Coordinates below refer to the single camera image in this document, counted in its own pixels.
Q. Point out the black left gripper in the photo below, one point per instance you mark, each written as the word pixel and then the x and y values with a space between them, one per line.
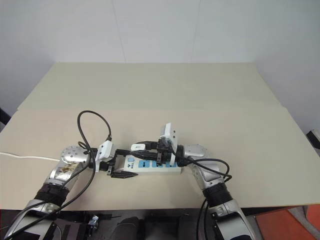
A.
pixel 113 160

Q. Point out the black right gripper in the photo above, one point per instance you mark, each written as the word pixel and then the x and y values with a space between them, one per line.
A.
pixel 165 152

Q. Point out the white charger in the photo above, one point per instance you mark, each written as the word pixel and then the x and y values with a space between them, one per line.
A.
pixel 138 146

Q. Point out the white power strip blue sockets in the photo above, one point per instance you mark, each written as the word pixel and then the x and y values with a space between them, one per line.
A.
pixel 172 170

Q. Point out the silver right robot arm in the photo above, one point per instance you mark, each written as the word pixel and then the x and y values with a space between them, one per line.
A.
pixel 197 151

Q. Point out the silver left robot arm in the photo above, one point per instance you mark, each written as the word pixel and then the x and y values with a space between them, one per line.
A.
pixel 70 155

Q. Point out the small metal clip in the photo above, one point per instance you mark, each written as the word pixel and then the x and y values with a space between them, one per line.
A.
pixel 94 222

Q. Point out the dark rounded shape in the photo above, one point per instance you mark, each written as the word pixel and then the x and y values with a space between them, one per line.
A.
pixel 130 228

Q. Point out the dark chair-like object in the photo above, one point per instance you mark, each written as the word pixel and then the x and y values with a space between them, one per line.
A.
pixel 3 120

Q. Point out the orange mat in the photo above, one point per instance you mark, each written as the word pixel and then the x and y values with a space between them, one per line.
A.
pixel 275 225

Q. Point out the dark framed object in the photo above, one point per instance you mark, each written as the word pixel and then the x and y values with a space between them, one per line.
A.
pixel 314 138

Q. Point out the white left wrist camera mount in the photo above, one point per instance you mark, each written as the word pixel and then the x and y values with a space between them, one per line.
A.
pixel 105 152

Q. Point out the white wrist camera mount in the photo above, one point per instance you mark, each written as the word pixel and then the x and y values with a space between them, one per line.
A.
pixel 168 132
pixel 105 152

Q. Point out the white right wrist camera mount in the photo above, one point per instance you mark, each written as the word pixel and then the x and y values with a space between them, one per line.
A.
pixel 168 132

